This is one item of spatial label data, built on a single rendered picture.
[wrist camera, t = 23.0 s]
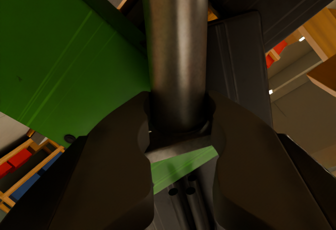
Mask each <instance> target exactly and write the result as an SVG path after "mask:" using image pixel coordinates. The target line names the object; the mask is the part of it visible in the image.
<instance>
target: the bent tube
mask: <svg viewBox="0 0 336 230"><path fill-rule="evenodd" d="M142 4H143V13H144V24H145V35H146V46H147V57H148V68H149V79H150V89H151V97H152V109H153V117H152V118H151V119H150V121H149V122H148V130H149V140H150V144H149V146H148V147H147V149H146V150H145V152H144V155H145V156H146V157H147V158H148V159H149V161H150V163H151V164H152V163H155V162H158V161H162V160H165V159H168V158H172V157H175V156H179V155H182V154H185V153H189V152H192V151H195V150H199V149H202V148H205V147H209V146H212V145H211V143H210V140H211V131H212V125H211V123H210V122H209V121H208V120H207V118H206V117H205V91H206V60H207V29H208V0H142Z"/></svg>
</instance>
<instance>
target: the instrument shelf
mask: <svg viewBox="0 0 336 230"><path fill-rule="evenodd" d="M306 75H307V76H308V78H309V79H310V80H311V81H312V82H313V83H314V84H315V85H317V86H319V87H320V88H322V89H323V90H325V91H326V92H328V93H330V94H331V95H333V96H334V97H336V54H335V55H333V56H332V57H330V58H329V59H327V60H326V61H324V62H323V63H321V64H320V65H318V66H317V67H315V68H314V69H312V70H311V71H310V72H308V73H307V74H306Z"/></svg>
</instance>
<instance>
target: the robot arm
mask: <svg viewBox="0 0 336 230"><path fill-rule="evenodd" d="M204 117H205V118H207V120H208V121H209V122H210V123H211V125H212V127H211V136H210V143H211V145H212V146H213V147H214V149H215V150H216V152H217V153H218V156H219V158H218V159H217V161H216V167H215V174H214V181H213V187H212V198H213V211H214V217H215V219H216V221H217V222H218V224H219V225H220V226H221V227H223V228H224V229H225V230H336V177H335V176H334V175H333V174H332V173H330V172H329V171H328V170H327V169H326V168H325V167H324V166H323V165H321V164H320V163H319V162H318V161H317V160H316V159H315V158H313V157H312V156H311V155H310V154H309V153H308V152H307V151H305V150H304V149H303V148H302V147H301V146H300V145H299V144H297V143H296V142H295V141H294V140H293V139H292V138H291V137H289V136H288V135H287V134H286V133H277V132H276V131H275V130H274V129H272V128H271V127H270V126H269V125H268V124H267V123H266V122H265V121H263V120H262V119H261V118H260V117H258V116H257V115H256V114H254V113H253V112H251V111H250V110H248V109H247V108H245V107H243V106H241V105H240V104H238V103H236V102H235V101H233V100H231V99H229V98H228V97H226V96H224V95H222V94H221V93H219V92H217V91H215V90H207V91H205V104H204ZM151 118H153V104H152V94H151V92H149V91H142V92H140V93H139V94H137V95H136V96H134V97H133V98H131V99H130V100H128V101H127V102H125V103H124V104H122V105H121V106H119V107H118V108H116V109H115V110H113V111H112V112H111V113H109V114H108V115H107V116H106V117H105V118H103V119H102V120H101V121H100V122H99V123H98V124H97V125H96V126H95V127H94V128H93V129H92V130H91V131H90V132H89V133H88V134H87V135H83V136H79V137H78V138H77V139H76V140H75V141H74V142H73V143H72V144H71V145H70V146H69V147H68V148H67V149H66V150H65V151H64V152H63V153H62V154H61V155H60V157H59V158H58V159H57V160H56V161H55V162H54V163H53V164H52V165H51V166H50V167H49V168H48V169H47V170H46V171H45V172H44V173H43V174H42V175H41V177H40V178H39V179H38V180H37V181H36V182H35V183H34V184H33V185H32V186H31V187H30V188H29V189H28V190H27V191H26V192H25V193H24V194H23V196H22V197H21V198H20V199H19V200H18V201H17V202H16V204H15V205H14V206H13V207H12V208H11V210H10V211H9V212H8V213H7V215H6V216H5V217H4V218H3V220H2V221H1V222H0V230H145V229H146V228H147V227H148V226H149V225H150V224H151V223H152V221H153V219H154V190H153V181H152V171H151V163H150V160H149V159H148V158H147V157H146V156H145V155H144V153H145V151H146V149H147V147H148V146H149V145H150V136H149V126H148V122H149V121H150V120H151Z"/></svg>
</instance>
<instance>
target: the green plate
mask: <svg viewBox="0 0 336 230"><path fill-rule="evenodd" d="M143 40H146V35H145V34H143V33H142V32H141V31H140V30H139V29H138V28H137V27H136V26H135V25H134V24H133V23H132V22H131V21H130V20H128V19H127V18H126V17H125V16H124V15H123V14H122V13H121V12H120V11H119V10H118V9H117V8H116V7H114V6H113V5H112V4H111V3H110V2H109V1H108V0H0V112H2V113H3V114H5V115H7V116H9V117H11V118H12V119H14V120H16V121H18V122H20V123H21V124H23V125H25V126H27V127H29V128H30V129H32V130H34V131H36V132H38V133H39V134H41V135H43V136H45V137H47V138H48V139H50V140H52V141H54V142H56V143H57V144H59V145H61V146H63V147H64V148H66V149H67V148H68V147H69V146H70V145H71V144H72V143H73V142H74V141H75V140H76V139H77V138H78V137H79V136H86V135H87V134H88V133H89V132H90V131H91V130H92V129H93V128H94V127H95V126H96V125H97V124H98V123H99V122H100V121H101V120H102V119H103V118H105V117H106V116H107V115H108V114H110V113H111V112H112V111H114V110H115V109H117V108H118V107H120V106H121V105H122V104H124V103H125V102H127V101H128V100H130V99H131V98H133V97H134V96H136V95H137V94H139V93H140V92H143V91H148V92H151V84H150V74H149V63H148V52H147V50H146V49H145V48H144V47H143V46H142V45H141V44H140V41H143ZM217 155H218V153H217V151H216V150H215V148H214V147H213V146H212V145H211V146H208V147H204V148H201V149H198V150H194V151H191V152H187V153H184V154H181V155H177V156H174V157H171V158H167V159H164V160H161V161H157V162H154V163H151V164H150V166H151V175H152V185H153V195H155V194H157V193H158V192H160V191H161V190H163V189H165V188H166V187H168V186H169V185H171V184H173V183H174V182H176V181H177V180H179V179H181V178H182V177H184V176H185V175H187V174H189V173H190V172H192V171H193V170H195V169H196V168H198V167H200V166H201V165H203V164H204V163H206V162H208V161H209V160H211V159H212V158H214V157H216V156H217Z"/></svg>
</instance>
